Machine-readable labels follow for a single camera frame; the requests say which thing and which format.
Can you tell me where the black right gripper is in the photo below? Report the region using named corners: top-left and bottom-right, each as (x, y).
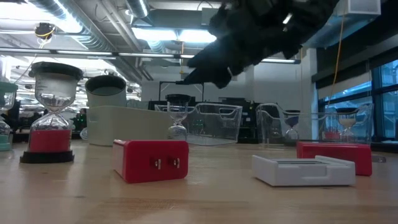
top-left (175, 0), bottom-right (312, 90)

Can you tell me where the small black-capped clear hourglass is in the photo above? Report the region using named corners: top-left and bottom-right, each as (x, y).
top-left (164, 93), bottom-right (192, 141)

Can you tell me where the red wall charger block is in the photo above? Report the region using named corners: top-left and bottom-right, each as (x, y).
top-left (111, 139), bottom-right (190, 184)
top-left (295, 141), bottom-right (387, 177)

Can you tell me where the white plastic box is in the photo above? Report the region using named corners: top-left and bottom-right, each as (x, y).
top-left (251, 154), bottom-right (356, 187)

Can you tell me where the hourglass with white sand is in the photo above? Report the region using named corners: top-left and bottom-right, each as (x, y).
top-left (335, 107), bottom-right (359, 144)

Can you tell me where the hourglass with red sand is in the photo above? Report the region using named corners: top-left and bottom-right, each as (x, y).
top-left (19, 61), bottom-right (84, 164)

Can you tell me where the hourglass with mint green caps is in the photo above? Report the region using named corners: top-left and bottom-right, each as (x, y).
top-left (0, 81), bottom-right (19, 152)

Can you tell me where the grey ceiling box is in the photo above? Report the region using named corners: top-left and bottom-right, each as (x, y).
top-left (201, 7), bottom-right (218, 26)

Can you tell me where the clear plastic storage bin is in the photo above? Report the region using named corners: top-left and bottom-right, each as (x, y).
top-left (255, 102), bottom-right (374, 147)
top-left (154, 102), bottom-right (243, 146)

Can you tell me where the long ceiling light strip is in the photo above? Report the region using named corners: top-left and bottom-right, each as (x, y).
top-left (0, 46), bottom-right (302, 65)

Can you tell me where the white opaque storage bin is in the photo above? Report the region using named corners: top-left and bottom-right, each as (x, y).
top-left (86, 105), bottom-right (175, 147)

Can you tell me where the white cylinder cup dark rim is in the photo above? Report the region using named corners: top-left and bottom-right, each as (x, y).
top-left (85, 74), bottom-right (127, 108)

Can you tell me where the person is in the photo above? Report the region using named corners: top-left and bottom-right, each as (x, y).
top-left (76, 107), bottom-right (88, 131)

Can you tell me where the white ceiling air unit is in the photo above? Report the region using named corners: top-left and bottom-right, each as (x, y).
top-left (337, 0), bottom-right (382, 16)

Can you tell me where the dark-framed window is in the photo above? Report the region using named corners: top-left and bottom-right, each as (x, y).
top-left (317, 58), bottom-right (398, 142)

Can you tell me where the black metal frame rig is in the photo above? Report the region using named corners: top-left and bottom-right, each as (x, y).
top-left (159, 80), bottom-right (205, 102)

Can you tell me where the silver round ceiling duct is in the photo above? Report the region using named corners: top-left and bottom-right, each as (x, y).
top-left (126, 0), bottom-right (150, 19)

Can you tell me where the yellow hanging cable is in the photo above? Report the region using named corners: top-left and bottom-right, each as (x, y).
top-left (325, 15), bottom-right (345, 105)

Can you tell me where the large corrugated silver duct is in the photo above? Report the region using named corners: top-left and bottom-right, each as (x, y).
top-left (27, 0), bottom-right (116, 52)

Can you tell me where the black yellow ceiling cord reel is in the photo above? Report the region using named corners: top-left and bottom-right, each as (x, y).
top-left (34, 22), bottom-right (57, 40)

